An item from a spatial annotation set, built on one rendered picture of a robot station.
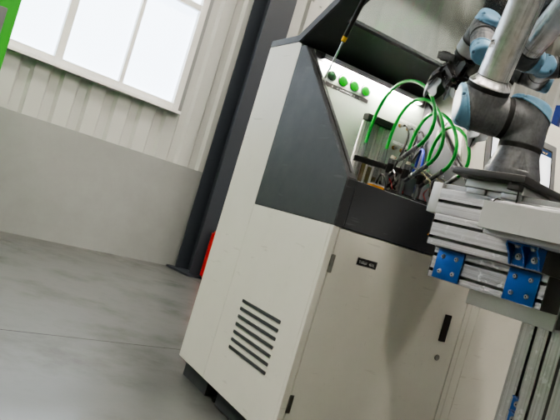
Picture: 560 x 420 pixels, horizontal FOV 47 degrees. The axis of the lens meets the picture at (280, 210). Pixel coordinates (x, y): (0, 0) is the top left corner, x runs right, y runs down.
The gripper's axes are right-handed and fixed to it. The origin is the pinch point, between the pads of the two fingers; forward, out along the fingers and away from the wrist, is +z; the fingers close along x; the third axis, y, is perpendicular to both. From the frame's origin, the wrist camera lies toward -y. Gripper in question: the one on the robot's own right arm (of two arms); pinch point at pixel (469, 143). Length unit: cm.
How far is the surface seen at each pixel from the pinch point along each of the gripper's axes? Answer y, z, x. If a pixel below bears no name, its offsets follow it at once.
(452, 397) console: 10, 87, 36
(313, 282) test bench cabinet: 9, 67, -41
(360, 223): 9, 43, -34
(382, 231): 8.2, 42.5, -24.3
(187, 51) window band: -437, -44, -1
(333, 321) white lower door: 12, 76, -29
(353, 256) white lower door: 10, 54, -31
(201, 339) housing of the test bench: -53, 113, -39
